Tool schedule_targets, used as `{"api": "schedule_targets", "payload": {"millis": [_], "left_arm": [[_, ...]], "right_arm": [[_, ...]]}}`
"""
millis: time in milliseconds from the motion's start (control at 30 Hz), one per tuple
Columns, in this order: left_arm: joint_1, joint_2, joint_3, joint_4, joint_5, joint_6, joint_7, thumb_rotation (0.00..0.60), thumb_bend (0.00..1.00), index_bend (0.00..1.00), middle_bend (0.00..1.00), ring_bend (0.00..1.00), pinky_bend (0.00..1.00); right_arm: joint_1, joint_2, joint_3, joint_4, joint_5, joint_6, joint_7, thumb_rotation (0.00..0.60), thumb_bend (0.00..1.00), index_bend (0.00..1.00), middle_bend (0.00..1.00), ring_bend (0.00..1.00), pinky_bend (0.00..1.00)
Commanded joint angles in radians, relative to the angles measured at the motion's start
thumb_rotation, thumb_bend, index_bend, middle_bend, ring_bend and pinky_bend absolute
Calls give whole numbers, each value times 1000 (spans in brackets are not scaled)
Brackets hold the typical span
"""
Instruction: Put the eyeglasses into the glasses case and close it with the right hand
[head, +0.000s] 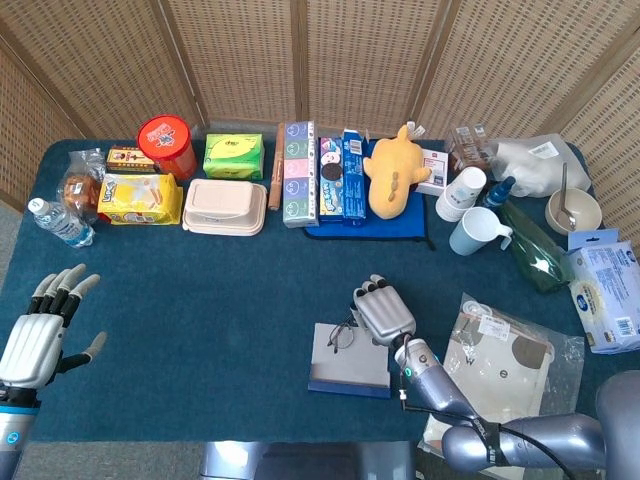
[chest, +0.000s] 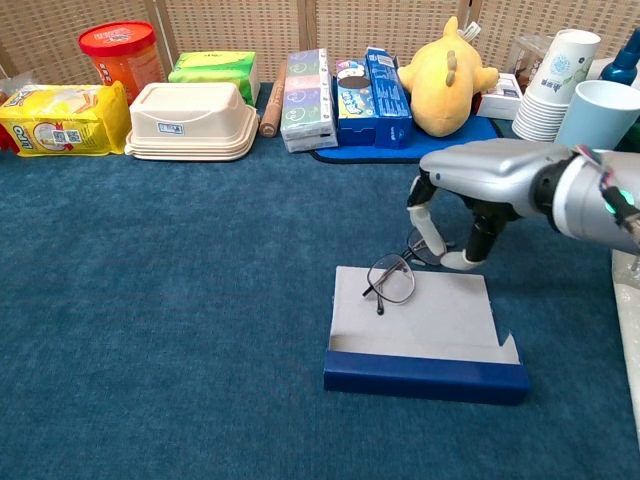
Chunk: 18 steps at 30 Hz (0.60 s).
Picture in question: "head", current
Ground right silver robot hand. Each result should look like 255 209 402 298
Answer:
349 273 417 347

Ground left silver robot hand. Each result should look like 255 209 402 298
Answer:
0 263 109 396

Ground wire-frame eyeglasses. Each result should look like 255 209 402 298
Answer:
327 314 357 354

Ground blue grey glasses case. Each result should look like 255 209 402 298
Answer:
307 322 392 400

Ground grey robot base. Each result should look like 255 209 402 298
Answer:
199 440 419 480

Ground light blue mug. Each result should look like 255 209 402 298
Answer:
448 206 515 257

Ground open blue cardboard box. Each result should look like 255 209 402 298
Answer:
341 128 370 229

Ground clear plastic water bottle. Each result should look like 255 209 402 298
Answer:
27 198 96 249

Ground blue yellow cookie box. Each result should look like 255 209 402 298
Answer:
318 136 346 224

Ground stack of white paper cups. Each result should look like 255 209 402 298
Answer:
434 166 488 223

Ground yellow plush toy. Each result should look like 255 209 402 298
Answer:
362 119 432 220

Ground small white red box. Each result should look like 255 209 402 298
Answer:
414 148 450 196

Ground green glass bottle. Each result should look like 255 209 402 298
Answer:
497 199 575 294

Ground pastel tissue pack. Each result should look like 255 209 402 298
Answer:
282 119 320 229

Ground bagged brown bread bun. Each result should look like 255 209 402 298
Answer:
57 148 107 225

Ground dark blue small bottle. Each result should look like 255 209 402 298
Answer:
482 175 517 209

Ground teal carpet table cover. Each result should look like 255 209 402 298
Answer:
0 137 640 444

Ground clear pack of brown snacks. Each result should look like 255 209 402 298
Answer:
444 124 496 179

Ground yellow biscuit pack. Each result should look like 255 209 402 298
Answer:
97 173 184 226

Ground beige plastic lunch box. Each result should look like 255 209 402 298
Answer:
181 178 269 237

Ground white filled plastic bag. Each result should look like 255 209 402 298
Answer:
482 133 592 199

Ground metal spoon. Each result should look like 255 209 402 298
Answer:
558 162 579 232

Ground green tissue pack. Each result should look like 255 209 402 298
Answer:
202 132 265 181

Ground blue white wipes pack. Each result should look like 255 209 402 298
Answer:
566 228 640 355

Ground beige bowl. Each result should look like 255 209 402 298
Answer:
544 188 603 235

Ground orange tub with red lid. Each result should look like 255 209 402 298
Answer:
136 114 198 181

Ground woven rattan folding screen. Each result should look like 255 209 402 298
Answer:
0 0 640 236

